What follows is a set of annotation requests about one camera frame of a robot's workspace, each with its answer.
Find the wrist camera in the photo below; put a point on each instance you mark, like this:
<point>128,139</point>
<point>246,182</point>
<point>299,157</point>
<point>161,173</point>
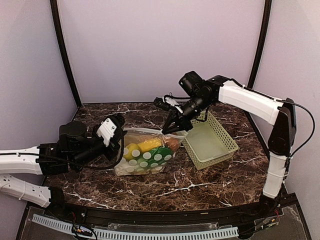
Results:
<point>167,103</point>
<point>111,128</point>

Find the right black frame post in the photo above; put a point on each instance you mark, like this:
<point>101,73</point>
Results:
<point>260,44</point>

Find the grey slotted cable duct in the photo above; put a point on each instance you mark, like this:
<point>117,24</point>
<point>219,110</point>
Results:
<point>117,231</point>

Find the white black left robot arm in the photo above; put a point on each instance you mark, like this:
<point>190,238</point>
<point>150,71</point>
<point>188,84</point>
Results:
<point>22,161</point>

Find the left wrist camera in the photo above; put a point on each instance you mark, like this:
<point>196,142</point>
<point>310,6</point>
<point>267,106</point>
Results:
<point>111,128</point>

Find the clear zip top bag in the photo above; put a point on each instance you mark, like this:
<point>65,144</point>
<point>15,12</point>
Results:
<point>137,135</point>

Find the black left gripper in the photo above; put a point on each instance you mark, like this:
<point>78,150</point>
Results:
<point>110,154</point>

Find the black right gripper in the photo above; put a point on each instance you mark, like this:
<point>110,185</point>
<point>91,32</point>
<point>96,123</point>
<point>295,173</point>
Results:
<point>182,123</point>

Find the yellow round bun toy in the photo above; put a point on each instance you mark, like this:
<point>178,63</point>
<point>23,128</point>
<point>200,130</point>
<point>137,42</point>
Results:
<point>131,151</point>

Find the brown potato toy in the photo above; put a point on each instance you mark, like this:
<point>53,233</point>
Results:
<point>172,143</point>

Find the beige plastic basket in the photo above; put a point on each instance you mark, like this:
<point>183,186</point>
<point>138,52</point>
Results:
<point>208,143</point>

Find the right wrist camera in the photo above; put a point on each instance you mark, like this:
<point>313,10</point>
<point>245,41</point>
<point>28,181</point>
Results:
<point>167,103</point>

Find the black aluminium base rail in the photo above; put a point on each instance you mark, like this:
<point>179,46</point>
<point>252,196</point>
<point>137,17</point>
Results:
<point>94,216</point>

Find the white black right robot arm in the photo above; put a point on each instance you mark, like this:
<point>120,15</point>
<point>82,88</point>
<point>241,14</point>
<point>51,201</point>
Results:
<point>279,114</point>

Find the green bok choy toy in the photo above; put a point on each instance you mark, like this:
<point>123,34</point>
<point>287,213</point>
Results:
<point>156,157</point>

